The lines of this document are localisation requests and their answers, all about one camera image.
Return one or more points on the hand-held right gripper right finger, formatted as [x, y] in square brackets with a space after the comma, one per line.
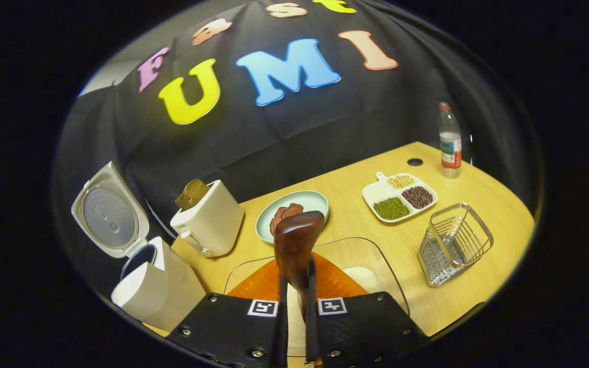
[311, 332]

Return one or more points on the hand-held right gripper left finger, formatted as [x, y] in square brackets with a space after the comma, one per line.
[282, 332]

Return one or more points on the brown wooden spoon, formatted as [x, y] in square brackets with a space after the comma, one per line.
[297, 240]

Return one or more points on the white rice cooker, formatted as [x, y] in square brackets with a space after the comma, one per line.
[151, 291]

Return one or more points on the red meat slices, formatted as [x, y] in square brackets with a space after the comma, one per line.
[283, 213]

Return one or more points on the pale green plate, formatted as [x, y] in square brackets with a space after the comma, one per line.
[310, 202]

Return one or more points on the white toaster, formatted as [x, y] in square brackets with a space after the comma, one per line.
[210, 220]

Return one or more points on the green mung beans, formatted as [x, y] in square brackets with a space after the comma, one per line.
[391, 208]

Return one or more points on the white divided dish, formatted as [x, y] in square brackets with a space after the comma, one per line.
[376, 193]

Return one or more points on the dark red beans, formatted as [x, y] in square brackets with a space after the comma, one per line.
[418, 197]

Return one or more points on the pale yellow soybeans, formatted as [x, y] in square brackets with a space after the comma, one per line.
[401, 181]

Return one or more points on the black backdrop cloth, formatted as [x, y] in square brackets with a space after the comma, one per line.
[299, 128]

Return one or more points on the clear plastic water bottle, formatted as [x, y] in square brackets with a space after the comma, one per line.
[450, 148]

